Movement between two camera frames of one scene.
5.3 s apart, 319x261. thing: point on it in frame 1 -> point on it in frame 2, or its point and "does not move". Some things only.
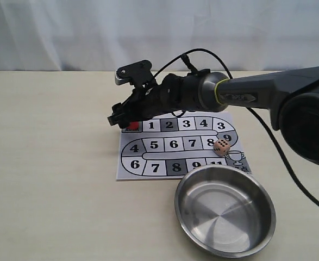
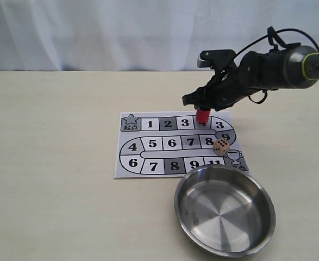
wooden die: [221, 147] does not move
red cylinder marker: [133, 125] -> [202, 115]
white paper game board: [161, 146] does not move
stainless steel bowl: [227, 210] does not move
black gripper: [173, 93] -> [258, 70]
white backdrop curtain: [45, 35] does not move
